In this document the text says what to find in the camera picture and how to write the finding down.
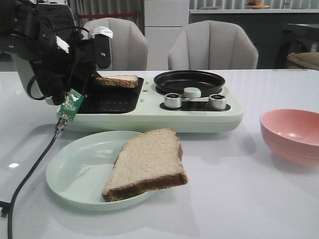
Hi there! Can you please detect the black cable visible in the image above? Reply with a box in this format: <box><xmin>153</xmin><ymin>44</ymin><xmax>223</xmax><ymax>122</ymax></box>
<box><xmin>0</xmin><ymin>117</ymin><xmax>67</xmax><ymax>239</ymax></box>

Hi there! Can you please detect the right silver knob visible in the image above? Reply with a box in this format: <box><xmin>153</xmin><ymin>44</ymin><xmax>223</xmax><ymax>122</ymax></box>
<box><xmin>208</xmin><ymin>94</ymin><xmax>227</xmax><ymax>110</ymax></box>

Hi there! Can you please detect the black frying pan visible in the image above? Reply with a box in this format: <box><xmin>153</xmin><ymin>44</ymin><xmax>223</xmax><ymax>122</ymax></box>
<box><xmin>154</xmin><ymin>70</ymin><xmax>225</xmax><ymax>98</ymax></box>

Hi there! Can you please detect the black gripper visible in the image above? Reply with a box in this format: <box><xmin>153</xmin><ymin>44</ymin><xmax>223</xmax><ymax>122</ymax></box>
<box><xmin>0</xmin><ymin>0</ymin><xmax>113</xmax><ymax>105</ymax></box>

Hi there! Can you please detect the fruit plate on counter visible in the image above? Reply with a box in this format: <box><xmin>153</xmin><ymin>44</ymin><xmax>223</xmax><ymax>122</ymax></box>
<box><xmin>246</xmin><ymin>0</ymin><xmax>270</xmax><ymax>9</ymax></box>

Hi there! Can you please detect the green breakfast maker lid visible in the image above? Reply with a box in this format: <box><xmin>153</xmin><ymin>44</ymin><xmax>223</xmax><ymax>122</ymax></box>
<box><xmin>11</xmin><ymin>54</ymin><xmax>54</xmax><ymax>105</ymax></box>

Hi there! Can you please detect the left grey chair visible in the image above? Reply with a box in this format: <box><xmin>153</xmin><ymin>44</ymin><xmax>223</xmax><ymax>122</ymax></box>
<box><xmin>82</xmin><ymin>17</ymin><xmax>148</xmax><ymax>71</ymax></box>

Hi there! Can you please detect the bread slice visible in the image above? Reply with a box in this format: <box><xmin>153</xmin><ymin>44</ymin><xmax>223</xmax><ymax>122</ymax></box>
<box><xmin>96</xmin><ymin>75</ymin><xmax>138</xmax><ymax>88</ymax></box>
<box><xmin>102</xmin><ymin>128</ymin><xmax>188</xmax><ymax>202</ymax></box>

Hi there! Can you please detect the green circuit board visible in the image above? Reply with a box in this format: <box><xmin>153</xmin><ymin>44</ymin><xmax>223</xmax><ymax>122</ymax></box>
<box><xmin>58</xmin><ymin>88</ymin><xmax>84</xmax><ymax>121</ymax></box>

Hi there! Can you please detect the right grey chair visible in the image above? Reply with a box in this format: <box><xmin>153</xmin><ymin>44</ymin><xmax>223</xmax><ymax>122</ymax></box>
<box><xmin>168</xmin><ymin>20</ymin><xmax>258</xmax><ymax>70</ymax></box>

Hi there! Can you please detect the green breakfast maker base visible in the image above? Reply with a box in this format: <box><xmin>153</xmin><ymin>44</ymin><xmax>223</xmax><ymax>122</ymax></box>
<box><xmin>66</xmin><ymin>78</ymin><xmax>243</xmax><ymax>133</ymax></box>

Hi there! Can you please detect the left silver knob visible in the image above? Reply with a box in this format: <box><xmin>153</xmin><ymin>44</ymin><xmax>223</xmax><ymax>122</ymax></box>
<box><xmin>163</xmin><ymin>93</ymin><xmax>182</xmax><ymax>109</ymax></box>

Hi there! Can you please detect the grey chair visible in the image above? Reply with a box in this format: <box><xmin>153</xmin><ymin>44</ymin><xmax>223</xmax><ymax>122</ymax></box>
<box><xmin>82</xmin><ymin>17</ymin><xmax>148</xmax><ymax>71</ymax></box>
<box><xmin>168</xmin><ymin>20</ymin><xmax>258</xmax><ymax>70</ymax></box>

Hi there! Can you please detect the green round plate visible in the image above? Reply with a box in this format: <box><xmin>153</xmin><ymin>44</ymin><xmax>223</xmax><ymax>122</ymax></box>
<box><xmin>46</xmin><ymin>131</ymin><xmax>156</xmax><ymax>212</ymax></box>

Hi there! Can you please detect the dark counter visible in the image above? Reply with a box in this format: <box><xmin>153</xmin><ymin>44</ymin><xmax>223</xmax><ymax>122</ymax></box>
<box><xmin>189</xmin><ymin>9</ymin><xmax>319</xmax><ymax>69</ymax></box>

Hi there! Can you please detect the silver knob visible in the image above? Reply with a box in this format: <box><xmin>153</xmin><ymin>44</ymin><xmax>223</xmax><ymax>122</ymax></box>
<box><xmin>208</xmin><ymin>94</ymin><xmax>227</xmax><ymax>110</ymax></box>
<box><xmin>163</xmin><ymin>93</ymin><xmax>182</xmax><ymax>109</ymax></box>

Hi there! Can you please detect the red barrier belt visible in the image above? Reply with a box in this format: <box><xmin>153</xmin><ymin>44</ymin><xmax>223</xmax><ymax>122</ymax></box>
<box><xmin>78</xmin><ymin>12</ymin><xmax>139</xmax><ymax>19</ymax></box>

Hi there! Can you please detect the white refrigerator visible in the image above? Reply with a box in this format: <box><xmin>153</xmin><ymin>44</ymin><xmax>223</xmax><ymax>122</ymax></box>
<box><xmin>144</xmin><ymin>0</ymin><xmax>189</xmax><ymax>71</ymax></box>

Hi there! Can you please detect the pink bowl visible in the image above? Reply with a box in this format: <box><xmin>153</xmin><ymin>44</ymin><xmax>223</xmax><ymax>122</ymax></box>
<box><xmin>260</xmin><ymin>109</ymin><xmax>319</xmax><ymax>166</ymax></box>

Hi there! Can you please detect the grey curtain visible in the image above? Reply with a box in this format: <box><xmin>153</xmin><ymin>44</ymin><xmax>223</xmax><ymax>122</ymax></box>
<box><xmin>67</xmin><ymin>0</ymin><xmax>145</xmax><ymax>33</ymax></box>

